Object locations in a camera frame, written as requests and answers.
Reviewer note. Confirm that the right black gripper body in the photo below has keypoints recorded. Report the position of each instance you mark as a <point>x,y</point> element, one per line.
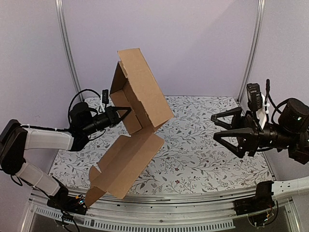
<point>245,130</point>

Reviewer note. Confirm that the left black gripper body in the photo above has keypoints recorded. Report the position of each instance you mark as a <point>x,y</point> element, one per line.
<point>110,121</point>

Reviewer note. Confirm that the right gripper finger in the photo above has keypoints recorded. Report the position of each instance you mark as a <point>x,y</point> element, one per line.
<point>238,141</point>
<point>230,119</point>

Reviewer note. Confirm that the brown cardboard box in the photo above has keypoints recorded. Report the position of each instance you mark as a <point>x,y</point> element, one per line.
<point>133,86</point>

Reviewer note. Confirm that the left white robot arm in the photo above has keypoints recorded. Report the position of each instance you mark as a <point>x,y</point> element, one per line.
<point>15,139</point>

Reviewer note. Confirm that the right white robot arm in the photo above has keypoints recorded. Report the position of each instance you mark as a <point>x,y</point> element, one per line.
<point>292,180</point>

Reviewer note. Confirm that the floral patterned table mat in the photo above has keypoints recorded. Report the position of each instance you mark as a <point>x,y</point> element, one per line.
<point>190,161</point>

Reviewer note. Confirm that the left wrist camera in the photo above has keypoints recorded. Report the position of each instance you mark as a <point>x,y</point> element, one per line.
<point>80,115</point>

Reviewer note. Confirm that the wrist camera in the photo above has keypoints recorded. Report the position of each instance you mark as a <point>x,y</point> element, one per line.
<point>295,116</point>
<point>80,115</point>

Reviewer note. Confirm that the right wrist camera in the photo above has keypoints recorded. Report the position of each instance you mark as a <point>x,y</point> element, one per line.
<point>295,116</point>

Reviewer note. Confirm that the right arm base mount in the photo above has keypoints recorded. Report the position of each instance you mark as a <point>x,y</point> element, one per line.
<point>262,200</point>

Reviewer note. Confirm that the right aluminium frame post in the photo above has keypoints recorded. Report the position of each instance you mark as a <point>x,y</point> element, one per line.
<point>253,49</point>

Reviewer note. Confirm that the aluminium frame post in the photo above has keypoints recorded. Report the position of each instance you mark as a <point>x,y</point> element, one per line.
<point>66,44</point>
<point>253,49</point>

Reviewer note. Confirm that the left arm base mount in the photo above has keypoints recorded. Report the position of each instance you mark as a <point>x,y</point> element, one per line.
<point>66,203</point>

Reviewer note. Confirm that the front aluminium rail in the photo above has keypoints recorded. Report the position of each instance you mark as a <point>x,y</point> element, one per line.
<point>201,212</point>

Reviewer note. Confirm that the left aluminium frame post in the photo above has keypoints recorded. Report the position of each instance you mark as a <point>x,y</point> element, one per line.
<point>66,44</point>

